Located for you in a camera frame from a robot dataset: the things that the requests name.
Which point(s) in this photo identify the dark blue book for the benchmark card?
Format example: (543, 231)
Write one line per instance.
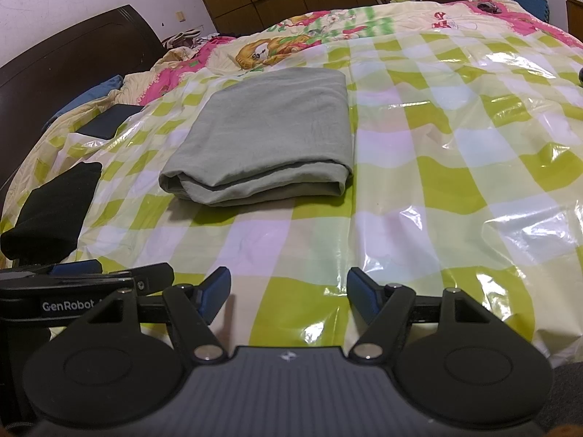
(111, 120)

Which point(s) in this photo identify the grey-green pants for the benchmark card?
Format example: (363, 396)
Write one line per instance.
(268, 132)

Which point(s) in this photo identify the black cloth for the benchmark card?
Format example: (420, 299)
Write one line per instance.
(50, 209)

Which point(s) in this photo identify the green checkered plastic sheet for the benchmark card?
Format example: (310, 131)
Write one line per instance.
(432, 168)

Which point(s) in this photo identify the cartoon printed quilt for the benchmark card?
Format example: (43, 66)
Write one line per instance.
(296, 32)

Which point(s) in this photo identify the blue cloth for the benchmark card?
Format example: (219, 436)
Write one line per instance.
(91, 95)

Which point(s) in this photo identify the blue foam mat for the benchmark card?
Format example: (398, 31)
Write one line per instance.
(532, 5)

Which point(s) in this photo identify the dark wooden headboard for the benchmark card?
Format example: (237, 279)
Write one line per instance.
(68, 54)

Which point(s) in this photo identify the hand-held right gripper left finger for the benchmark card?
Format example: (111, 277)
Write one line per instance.
(217, 290)

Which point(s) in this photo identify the striped cloth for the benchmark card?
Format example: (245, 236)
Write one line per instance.
(186, 38)

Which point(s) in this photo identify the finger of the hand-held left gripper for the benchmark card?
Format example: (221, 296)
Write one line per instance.
(75, 267)
(155, 277)

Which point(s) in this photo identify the small dark object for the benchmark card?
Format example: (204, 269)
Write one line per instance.
(488, 7)

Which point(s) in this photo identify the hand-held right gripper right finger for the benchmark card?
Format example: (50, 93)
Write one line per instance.
(362, 293)

